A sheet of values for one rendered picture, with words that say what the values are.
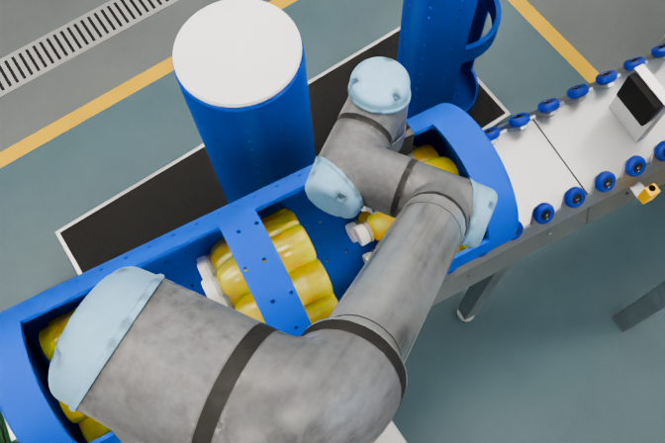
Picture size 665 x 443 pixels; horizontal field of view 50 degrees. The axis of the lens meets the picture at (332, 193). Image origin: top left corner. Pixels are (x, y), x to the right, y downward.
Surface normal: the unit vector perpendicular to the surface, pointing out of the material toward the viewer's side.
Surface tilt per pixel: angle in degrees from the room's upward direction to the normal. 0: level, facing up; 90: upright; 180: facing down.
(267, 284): 23
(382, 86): 0
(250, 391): 8
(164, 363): 6
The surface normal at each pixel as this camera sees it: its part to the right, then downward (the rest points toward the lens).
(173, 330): 0.07, -0.65
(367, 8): -0.03, -0.39
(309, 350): 0.30, -0.89
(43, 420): 0.25, 0.16
